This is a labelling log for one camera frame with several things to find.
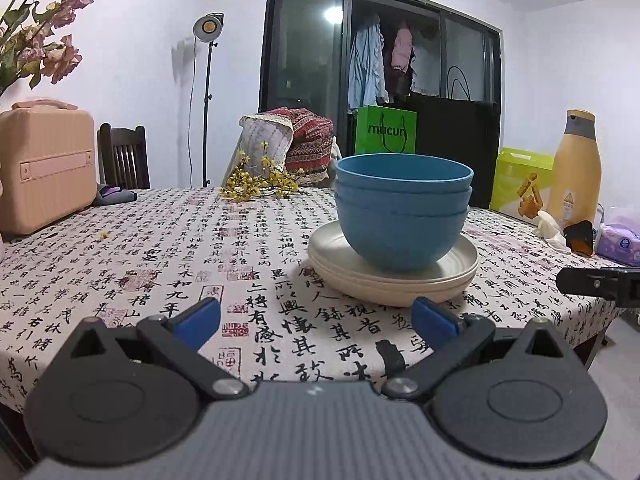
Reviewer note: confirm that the yellow flower branch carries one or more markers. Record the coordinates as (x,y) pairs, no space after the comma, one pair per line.
(245,183)

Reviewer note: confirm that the black sliding door frame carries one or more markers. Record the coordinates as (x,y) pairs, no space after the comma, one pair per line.
(305,52)

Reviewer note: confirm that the beige lotion bottle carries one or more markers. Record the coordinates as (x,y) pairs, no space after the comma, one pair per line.
(576,172)

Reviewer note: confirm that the white hanging garment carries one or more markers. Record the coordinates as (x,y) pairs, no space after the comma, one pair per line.
(425,65)

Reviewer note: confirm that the pink small suitcase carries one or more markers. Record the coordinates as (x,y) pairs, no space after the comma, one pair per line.
(48,166)

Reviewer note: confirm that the purple tissue pack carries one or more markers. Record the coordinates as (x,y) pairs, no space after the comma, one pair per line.
(618,238)

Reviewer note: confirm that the green paper shopping bag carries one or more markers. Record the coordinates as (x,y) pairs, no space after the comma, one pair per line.
(383,129)

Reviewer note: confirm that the dried pink roses bouquet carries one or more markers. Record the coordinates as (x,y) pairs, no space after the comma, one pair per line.
(29,48)

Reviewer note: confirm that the pink hanging garment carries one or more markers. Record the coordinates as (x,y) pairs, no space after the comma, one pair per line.
(402,50)

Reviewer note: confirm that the studio lamp on stand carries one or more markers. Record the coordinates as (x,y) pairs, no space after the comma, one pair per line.
(205,31)

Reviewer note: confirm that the brown hair claw clip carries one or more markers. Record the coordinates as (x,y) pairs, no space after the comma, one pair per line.
(579,238)

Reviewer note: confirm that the blue bowl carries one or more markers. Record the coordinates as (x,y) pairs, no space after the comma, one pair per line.
(414,203)
(410,173)
(399,242)

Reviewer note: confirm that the black paper bag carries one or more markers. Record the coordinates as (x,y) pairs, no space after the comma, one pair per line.
(464,131)

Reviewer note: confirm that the calligraphy print tablecloth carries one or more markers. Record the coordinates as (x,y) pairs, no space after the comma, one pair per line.
(170,248)

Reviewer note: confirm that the grey purple pouch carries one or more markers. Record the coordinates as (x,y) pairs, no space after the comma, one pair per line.
(107,195)

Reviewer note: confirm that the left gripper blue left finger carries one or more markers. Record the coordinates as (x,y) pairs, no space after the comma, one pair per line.
(195,326)

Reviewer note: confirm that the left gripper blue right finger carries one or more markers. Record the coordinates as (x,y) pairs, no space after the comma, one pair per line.
(433,323)

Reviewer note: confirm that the yellow green gift box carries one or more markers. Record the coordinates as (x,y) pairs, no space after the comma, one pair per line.
(522,184)

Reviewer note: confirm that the cream plate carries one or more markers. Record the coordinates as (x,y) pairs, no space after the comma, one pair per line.
(328,244)
(399,295)

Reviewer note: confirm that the chair draped with patterned blankets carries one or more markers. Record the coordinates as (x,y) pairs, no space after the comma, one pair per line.
(294,139)

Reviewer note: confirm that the light blue hanging shirt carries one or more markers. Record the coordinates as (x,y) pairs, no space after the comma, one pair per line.
(366,78)

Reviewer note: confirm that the dark wooden chair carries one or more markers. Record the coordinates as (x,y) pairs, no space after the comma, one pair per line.
(123,157)

